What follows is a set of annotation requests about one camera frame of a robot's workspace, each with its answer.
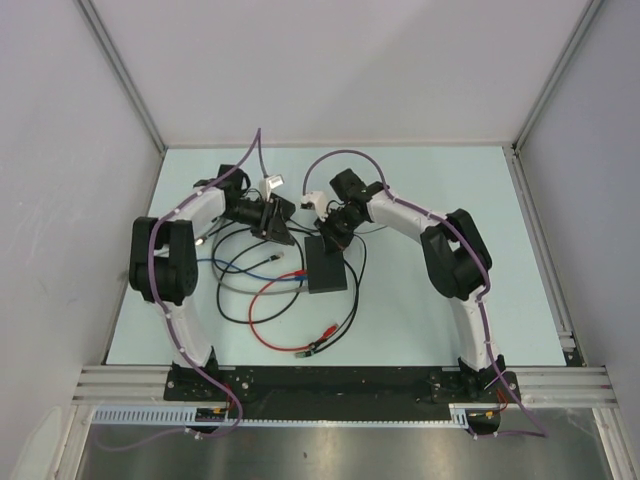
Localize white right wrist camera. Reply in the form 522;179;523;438
300;191;329;221

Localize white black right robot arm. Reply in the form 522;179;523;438
301;169;505;401

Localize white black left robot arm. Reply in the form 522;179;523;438
129;165;295;400

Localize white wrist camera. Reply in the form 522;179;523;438
259;174;284;201
300;191;329;221

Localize red ethernet cable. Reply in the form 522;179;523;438
248;269;341;352

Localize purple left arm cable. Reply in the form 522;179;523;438
94;127;264;454

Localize blue ethernet cable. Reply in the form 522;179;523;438
192;257;309;284

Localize black cable teal boot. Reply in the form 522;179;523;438
212;252;284;275

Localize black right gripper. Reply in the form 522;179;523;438
315;207;365;257

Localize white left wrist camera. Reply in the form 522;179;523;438
259;174;284;201

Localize thin black power cable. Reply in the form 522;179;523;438
294;224;391;359

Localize black looped cable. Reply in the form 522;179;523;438
209;227;361;324

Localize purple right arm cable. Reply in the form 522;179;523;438
302;149;549;439

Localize black network switch box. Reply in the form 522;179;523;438
304;236;347;294

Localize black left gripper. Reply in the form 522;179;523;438
219;196;294;246

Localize right aluminium corner post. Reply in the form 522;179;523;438
511;0;608;156

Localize grey slotted cable duct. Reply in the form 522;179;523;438
92;405;468;429

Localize right aluminium side rail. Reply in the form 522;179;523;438
503;146;585;367

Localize aluminium corner post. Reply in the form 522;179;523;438
73;0;168;157
511;0;608;156

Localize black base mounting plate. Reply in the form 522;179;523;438
164;361;521;403

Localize aluminium front frame rail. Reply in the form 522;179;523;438
72;365;618;408

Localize left aluminium corner post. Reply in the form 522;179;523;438
73;0;168;157

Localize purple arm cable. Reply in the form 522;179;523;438
94;127;264;454
302;149;549;439

